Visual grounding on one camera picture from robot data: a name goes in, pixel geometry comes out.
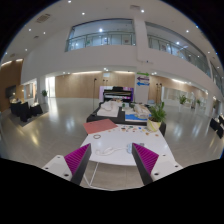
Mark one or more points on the potted green plant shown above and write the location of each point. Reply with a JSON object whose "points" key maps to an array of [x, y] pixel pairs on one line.
{"points": [[157, 117]]}

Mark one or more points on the white charger with cable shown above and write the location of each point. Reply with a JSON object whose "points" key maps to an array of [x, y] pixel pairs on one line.
{"points": [[108, 151]]}

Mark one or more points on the wall television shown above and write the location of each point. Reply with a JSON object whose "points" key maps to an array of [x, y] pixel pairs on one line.
{"points": [[10, 91]]}

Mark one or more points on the white architectural model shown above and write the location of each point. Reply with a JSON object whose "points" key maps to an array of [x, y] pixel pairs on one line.
{"points": [[109, 109]]}

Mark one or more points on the black piano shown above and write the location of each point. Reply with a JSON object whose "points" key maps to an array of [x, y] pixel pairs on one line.
{"points": [[118, 93]]}

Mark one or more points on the red paper sheet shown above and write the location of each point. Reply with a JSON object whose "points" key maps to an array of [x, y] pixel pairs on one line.
{"points": [[99, 126]]}

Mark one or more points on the black chairs group left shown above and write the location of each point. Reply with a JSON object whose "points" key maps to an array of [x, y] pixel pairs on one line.
{"points": [[25, 111]]}

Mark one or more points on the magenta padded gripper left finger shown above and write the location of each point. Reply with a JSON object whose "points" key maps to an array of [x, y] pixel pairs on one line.
{"points": [[72, 166]]}

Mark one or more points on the black display platform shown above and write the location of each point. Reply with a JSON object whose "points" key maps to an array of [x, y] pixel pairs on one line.
{"points": [[119, 119]]}

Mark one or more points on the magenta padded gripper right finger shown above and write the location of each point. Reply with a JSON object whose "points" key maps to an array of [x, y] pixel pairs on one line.
{"points": [[153, 166]]}

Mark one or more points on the directional sign pillar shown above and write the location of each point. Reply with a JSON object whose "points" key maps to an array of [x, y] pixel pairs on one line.
{"points": [[141, 87]]}

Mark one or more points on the white table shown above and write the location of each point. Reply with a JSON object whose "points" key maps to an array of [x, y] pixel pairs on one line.
{"points": [[123, 136]]}

